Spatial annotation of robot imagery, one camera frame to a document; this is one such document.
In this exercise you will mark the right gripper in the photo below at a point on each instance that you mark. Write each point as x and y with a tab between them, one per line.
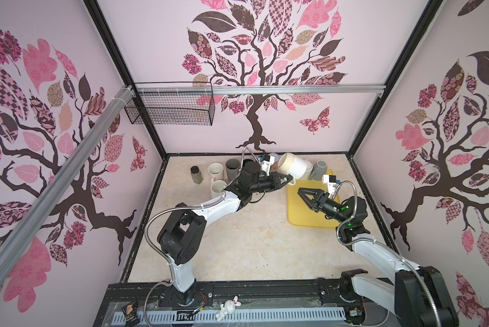
319	201

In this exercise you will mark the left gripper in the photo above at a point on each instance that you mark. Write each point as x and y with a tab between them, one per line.
275	182

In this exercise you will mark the cream mug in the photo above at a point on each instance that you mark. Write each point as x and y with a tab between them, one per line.
293	165

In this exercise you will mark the grey mug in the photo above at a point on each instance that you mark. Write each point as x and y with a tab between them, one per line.
320	169
232	167

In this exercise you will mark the black mug white base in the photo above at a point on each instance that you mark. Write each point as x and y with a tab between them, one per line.
248	162

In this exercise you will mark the grey mug front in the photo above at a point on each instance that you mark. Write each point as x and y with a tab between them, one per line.
232	167

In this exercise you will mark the white ribbed mug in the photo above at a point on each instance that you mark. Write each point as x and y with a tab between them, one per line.
217	188

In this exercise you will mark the pink mug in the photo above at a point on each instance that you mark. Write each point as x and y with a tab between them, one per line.
216	172

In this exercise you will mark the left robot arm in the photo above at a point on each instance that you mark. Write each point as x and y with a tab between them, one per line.
176	233

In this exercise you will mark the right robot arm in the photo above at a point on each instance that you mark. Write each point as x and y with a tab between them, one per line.
417	295

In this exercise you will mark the yellow plastic tray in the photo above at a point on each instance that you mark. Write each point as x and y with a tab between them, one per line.
299	214

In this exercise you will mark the spice jar black lid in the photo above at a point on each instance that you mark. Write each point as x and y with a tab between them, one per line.
196	175

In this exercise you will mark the white bunny figurine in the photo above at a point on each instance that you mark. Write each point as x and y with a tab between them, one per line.
228	308

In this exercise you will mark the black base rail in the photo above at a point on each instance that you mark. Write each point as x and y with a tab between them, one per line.
124	301

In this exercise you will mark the black wire basket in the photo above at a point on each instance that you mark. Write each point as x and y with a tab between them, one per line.
172	103

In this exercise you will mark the aluminium rail back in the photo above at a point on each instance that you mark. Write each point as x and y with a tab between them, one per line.
260	90

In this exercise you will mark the aluminium rail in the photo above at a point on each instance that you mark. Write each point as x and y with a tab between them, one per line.
15	245
260	90

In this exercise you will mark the white slotted cable duct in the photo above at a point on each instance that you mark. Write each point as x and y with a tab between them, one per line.
169	318

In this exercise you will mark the aluminium rail left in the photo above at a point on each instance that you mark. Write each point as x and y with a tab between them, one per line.
15	245

